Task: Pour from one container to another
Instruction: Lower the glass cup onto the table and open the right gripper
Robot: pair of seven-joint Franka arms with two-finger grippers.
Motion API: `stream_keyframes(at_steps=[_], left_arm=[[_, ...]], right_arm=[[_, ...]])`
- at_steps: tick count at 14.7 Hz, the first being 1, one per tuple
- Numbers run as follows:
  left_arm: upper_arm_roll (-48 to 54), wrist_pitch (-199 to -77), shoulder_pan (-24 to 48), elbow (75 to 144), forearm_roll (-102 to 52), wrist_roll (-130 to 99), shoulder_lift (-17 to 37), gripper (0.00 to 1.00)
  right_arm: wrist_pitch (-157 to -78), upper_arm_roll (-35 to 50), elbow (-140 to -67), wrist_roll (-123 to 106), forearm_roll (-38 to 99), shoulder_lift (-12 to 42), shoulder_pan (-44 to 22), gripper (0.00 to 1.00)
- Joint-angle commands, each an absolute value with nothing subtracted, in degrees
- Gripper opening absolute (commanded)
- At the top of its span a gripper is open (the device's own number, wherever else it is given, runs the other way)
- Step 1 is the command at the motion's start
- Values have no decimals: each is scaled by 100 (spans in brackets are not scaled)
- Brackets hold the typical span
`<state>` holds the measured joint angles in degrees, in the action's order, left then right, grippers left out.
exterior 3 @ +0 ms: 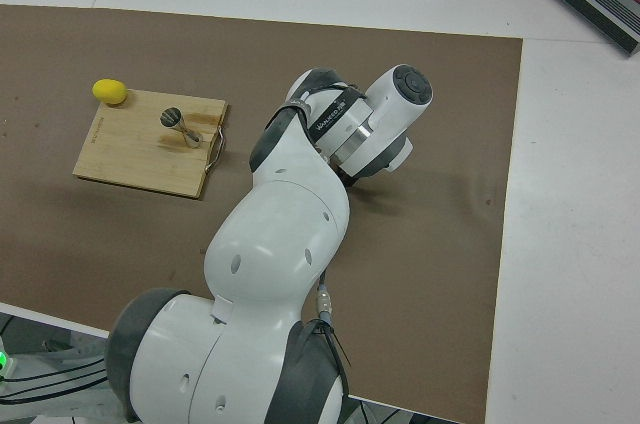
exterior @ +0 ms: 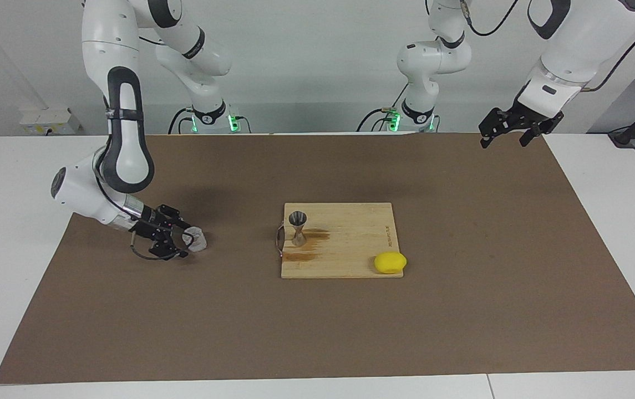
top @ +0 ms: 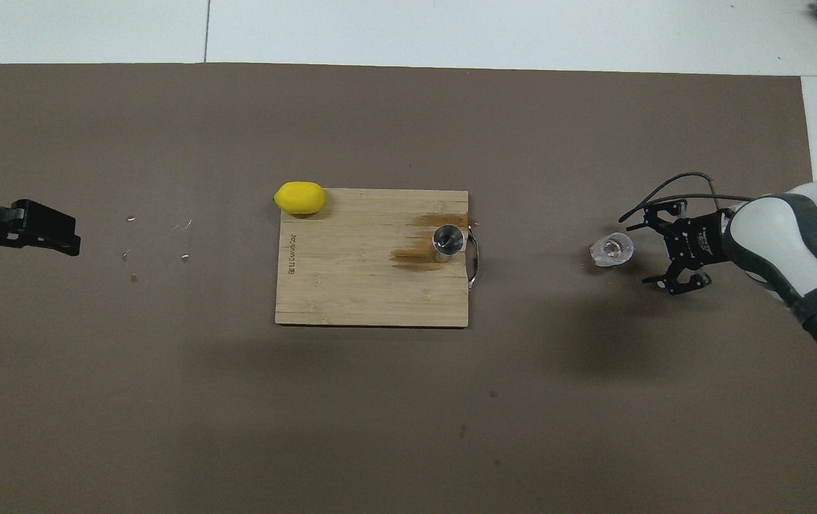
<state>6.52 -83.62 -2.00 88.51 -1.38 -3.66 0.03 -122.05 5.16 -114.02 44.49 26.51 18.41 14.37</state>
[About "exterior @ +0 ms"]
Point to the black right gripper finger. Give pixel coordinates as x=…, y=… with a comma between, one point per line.
x=162, y=248
x=168, y=212

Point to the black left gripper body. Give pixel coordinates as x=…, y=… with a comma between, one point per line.
x=528, y=117

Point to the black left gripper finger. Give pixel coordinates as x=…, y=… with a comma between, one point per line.
x=544, y=126
x=497, y=122

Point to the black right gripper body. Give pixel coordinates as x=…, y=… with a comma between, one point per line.
x=148, y=226

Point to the clear plastic cup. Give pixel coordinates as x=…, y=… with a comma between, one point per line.
x=198, y=241

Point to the steel double jigger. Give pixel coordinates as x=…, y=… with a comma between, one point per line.
x=298, y=230

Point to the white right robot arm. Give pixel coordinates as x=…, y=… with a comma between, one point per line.
x=101, y=44

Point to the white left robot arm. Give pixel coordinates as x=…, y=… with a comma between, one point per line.
x=583, y=44

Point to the brown table mat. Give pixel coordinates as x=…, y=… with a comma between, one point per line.
x=184, y=321

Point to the yellow lemon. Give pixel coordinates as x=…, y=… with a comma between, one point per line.
x=390, y=262

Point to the bamboo cutting board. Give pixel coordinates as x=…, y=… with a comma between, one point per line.
x=345, y=244

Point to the white wall socket box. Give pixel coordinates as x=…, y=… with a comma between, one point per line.
x=45, y=121

